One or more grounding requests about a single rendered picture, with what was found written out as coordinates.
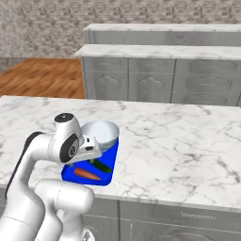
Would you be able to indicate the grey narrow cupboard door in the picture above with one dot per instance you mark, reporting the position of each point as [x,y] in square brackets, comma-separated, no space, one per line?
[105,230]

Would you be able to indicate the grey narrow drawer front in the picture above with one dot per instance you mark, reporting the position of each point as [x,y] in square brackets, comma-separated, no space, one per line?
[105,208]

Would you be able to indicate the grey wide drawer front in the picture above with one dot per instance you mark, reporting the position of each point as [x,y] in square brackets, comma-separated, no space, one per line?
[157,213]

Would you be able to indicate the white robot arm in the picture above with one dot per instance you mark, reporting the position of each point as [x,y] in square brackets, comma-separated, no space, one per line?
[28,194]

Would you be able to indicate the orange carrot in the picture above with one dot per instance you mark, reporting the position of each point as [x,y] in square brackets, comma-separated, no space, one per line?
[86,174]

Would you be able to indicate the blue rectangular tray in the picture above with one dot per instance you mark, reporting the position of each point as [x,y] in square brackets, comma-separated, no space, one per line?
[106,163]

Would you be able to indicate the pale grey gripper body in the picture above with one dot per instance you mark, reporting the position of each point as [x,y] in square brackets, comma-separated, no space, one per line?
[89,154]

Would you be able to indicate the green cucumber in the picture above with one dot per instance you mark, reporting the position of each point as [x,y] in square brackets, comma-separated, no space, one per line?
[103,167]

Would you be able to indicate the grey counter marble top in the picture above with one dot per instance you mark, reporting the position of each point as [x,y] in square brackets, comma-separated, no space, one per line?
[163,34]

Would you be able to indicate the grey cupboard run marble top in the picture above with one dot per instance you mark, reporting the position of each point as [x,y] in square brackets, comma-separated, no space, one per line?
[150,78]

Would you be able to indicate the white bowl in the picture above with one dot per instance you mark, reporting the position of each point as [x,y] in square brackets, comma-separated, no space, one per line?
[102,131]

